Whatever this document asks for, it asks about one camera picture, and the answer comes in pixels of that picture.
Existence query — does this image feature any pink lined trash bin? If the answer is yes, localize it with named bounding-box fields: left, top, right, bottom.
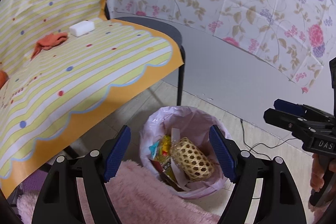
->
left=139, top=106, right=231, bottom=200

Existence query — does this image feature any grey office chair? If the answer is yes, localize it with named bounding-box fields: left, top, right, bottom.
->
left=63, top=0, right=186, bottom=162

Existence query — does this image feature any red apple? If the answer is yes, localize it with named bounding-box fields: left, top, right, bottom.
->
left=0, top=71, right=9, bottom=89

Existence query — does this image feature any colourful snack pouch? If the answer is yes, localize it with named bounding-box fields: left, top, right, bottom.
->
left=149, top=135, right=176, bottom=182

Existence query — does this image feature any black power cable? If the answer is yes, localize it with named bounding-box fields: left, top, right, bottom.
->
left=240, top=118, right=297, bottom=201

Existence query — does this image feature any person right hand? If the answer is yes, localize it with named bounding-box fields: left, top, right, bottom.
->
left=310, top=153, right=336, bottom=194

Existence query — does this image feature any white eraser block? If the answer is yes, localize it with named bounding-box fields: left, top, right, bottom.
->
left=69, top=20, right=95, bottom=38

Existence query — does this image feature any woven bamboo basket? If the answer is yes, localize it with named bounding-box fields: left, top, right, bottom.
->
left=180, top=137, right=215, bottom=181

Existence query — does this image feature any orange cloth rag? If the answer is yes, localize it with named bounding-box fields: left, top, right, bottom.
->
left=31, top=32, right=68, bottom=59

